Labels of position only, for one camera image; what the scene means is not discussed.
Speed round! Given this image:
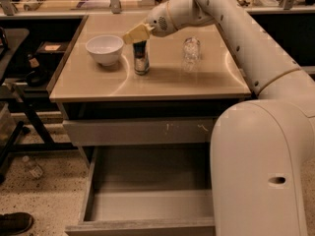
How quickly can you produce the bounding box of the dark shoe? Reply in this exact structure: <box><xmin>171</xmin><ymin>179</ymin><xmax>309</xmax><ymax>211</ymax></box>
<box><xmin>0</xmin><ymin>212</ymin><xmax>33</xmax><ymax>236</ymax></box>

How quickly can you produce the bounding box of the redbull can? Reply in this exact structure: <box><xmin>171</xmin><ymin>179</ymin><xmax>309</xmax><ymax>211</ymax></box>
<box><xmin>133</xmin><ymin>41</ymin><xmax>150</xmax><ymax>75</ymax></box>

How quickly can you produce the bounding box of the black side table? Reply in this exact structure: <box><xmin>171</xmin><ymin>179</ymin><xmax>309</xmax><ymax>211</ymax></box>
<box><xmin>0</xmin><ymin>29</ymin><xmax>76</xmax><ymax>184</ymax></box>

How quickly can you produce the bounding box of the open grey middle drawer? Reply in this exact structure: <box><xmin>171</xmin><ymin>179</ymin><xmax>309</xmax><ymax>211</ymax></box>
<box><xmin>65</xmin><ymin>144</ymin><xmax>216</xmax><ymax>236</ymax></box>

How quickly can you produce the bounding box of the clear plastic bottle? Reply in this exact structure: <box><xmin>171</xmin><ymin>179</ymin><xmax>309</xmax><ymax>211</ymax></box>
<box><xmin>182</xmin><ymin>36</ymin><xmax>201</xmax><ymax>73</ymax></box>

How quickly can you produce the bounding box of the grey drawer cabinet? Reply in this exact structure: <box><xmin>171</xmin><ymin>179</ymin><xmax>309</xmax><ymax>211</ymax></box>
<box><xmin>45</xmin><ymin>12</ymin><xmax>255</xmax><ymax>169</ymax></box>

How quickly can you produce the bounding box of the closed grey top drawer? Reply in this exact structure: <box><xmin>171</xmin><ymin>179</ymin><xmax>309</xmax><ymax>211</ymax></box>
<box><xmin>63</xmin><ymin>117</ymin><xmax>214</xmax><ymax>147</ymax></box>

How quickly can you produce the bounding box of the white ceramic bowl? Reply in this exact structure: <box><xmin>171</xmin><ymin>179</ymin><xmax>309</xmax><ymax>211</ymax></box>
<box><xmin>86</xmin><ymin>35</ymin><xmax>124</xmax><ymax>66</ymax></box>

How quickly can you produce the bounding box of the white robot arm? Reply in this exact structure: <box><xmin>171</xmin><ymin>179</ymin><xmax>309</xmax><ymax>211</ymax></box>
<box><xmin>123</xmin><ymin>0</ymin><xmax>315</xmax><ymax>236</ymax></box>

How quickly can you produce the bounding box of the plastic bottle on floor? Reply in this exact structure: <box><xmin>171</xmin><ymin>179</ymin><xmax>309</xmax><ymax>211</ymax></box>
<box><xmin>22</xmin><ymin>155</ymin><xmax>43</xmax><ymax>179</ymax></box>

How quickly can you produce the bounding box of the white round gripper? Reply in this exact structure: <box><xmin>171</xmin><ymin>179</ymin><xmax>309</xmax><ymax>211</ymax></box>
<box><xmin>122</xmin><ymin>2</ymin><xmax>178</xmax><ymax>44</ymax></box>

